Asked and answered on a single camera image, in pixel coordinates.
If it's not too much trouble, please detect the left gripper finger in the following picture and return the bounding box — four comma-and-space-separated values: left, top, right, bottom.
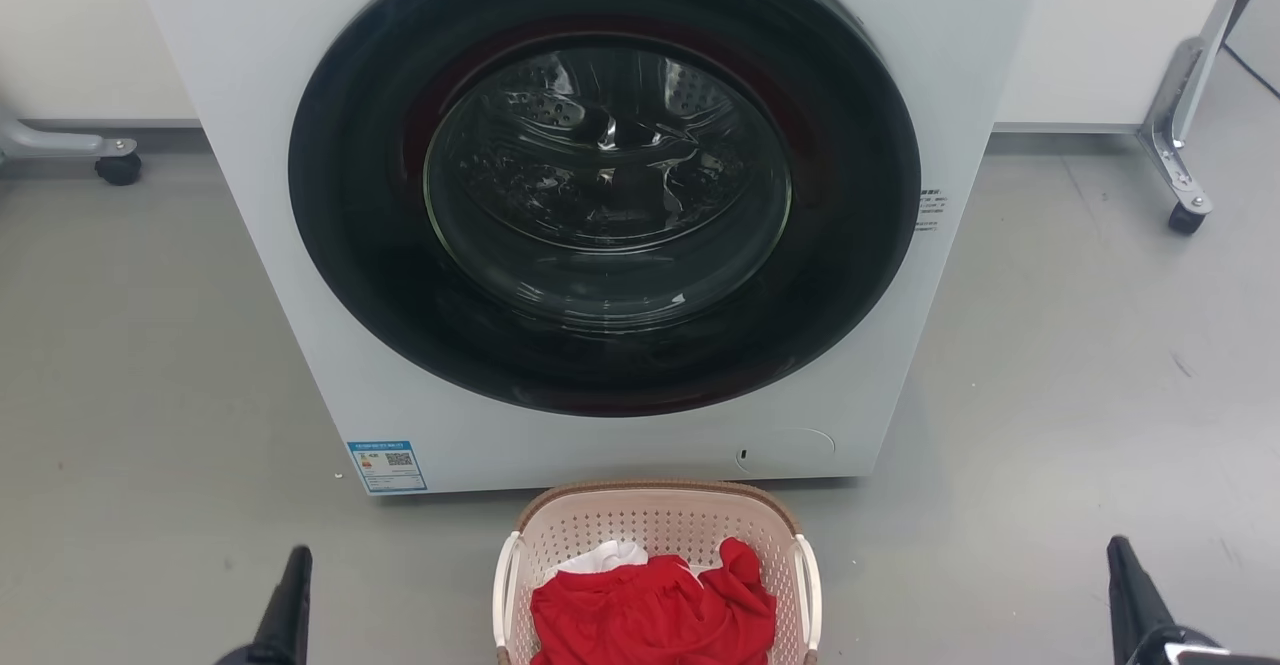
250, 545, 314, 658

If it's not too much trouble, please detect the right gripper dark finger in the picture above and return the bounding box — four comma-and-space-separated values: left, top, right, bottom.
1106, 535, 1181, 665

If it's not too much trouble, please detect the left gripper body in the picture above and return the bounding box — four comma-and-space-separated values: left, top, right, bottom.
213, 642, 301, 665

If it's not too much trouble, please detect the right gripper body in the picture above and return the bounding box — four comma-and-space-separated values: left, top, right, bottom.
1148, 625, 1280, 665

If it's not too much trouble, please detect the beige perforated laundry basket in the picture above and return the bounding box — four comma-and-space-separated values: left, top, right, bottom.
491, 479, 823, 665

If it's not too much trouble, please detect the blue energy label sticker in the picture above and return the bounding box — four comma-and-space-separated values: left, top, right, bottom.
347, 440, 428, 495

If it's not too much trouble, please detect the white garment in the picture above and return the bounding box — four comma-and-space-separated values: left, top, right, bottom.
545, 540, 649, 578

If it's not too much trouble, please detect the red garment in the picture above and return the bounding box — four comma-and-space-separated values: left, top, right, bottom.
529, 537, 779, 665

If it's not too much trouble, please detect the black round washer door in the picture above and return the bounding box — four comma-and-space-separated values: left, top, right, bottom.
288, 0, 922, 418

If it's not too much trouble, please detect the white front-load washing machine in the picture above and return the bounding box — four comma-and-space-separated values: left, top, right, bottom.
130, 0, 1051, 496

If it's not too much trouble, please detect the grey metal frame leg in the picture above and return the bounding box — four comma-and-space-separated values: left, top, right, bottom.
0, 110, 139, 161
1137, 0, 1280, 216

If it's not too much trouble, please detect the thin black cable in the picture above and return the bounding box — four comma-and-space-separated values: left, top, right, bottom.
1222, 43, 1280, 101

